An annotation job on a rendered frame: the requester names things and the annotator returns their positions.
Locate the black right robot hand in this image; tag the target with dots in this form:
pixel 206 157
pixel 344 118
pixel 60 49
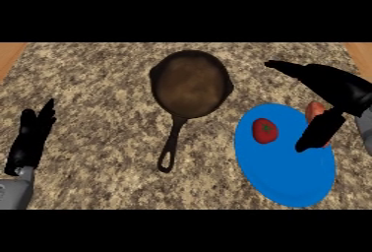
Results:
pixel 333 85

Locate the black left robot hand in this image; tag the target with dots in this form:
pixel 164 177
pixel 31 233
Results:
pixel 28 138

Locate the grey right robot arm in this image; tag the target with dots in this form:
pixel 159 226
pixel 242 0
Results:
pixel 364 129

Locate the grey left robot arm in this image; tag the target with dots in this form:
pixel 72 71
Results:
pixel 15 190

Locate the red tomato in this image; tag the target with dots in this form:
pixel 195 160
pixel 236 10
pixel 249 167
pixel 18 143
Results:
pixel 264 131

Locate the blue plate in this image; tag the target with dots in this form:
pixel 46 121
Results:
pixel 280 167

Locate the dark cast iron pan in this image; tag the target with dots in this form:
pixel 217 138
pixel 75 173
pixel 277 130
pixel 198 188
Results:
pixel 190 85

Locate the orange-red vegetable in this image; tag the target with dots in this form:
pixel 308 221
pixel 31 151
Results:
pixel 314 112

